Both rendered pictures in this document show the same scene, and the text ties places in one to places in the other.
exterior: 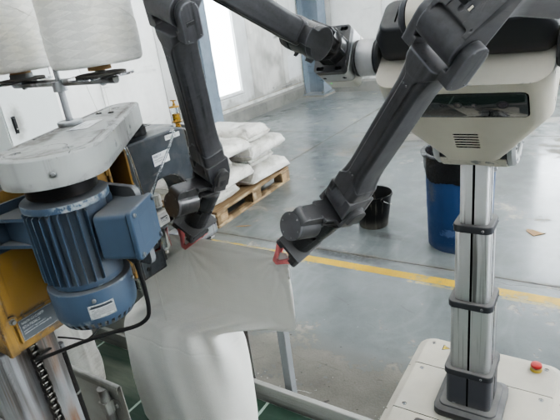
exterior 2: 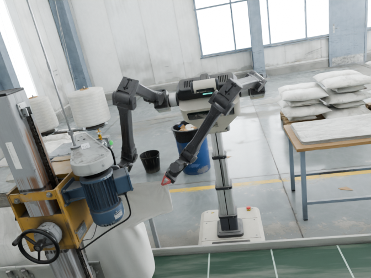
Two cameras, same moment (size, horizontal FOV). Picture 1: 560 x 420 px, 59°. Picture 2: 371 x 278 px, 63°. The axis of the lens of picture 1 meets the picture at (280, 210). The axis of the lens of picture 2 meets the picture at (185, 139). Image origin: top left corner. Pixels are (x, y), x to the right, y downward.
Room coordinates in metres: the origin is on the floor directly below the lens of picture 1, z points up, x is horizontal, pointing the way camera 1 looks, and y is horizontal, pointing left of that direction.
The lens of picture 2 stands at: (-0.49, 0.52, 1.88)
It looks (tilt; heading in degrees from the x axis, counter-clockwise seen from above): 20 degrees down; 335
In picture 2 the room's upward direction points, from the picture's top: 11 degrees counter-clockwise
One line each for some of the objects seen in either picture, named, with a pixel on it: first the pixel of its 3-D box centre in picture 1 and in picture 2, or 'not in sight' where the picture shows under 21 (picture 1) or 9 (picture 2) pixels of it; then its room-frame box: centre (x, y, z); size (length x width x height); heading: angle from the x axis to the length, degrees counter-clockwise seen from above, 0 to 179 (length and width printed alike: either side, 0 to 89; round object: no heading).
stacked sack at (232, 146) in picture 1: (211, 151); (49, 149); (4.09, 0.51, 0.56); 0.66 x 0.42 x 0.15; 145
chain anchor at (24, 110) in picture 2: not in sight; (25, 110); (0.87, 0.55, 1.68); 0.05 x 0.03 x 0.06; 145
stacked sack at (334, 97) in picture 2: not in sight; (345, 96); (2.45, -3.62, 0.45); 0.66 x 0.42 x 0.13; 60
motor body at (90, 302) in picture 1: (83, 256); (103, 196); (0.83, 0.37, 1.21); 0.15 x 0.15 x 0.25
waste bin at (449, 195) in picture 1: (459, 196); (192, 146); (2.95, -1.17, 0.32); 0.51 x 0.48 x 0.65; 145
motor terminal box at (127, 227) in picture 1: (131, 232); (122, 182); (0.82, 0.27, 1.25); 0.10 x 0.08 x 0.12; 170
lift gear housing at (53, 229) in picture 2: not in sight; (47, 235); (0.83, 0.64, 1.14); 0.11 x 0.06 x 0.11; 55
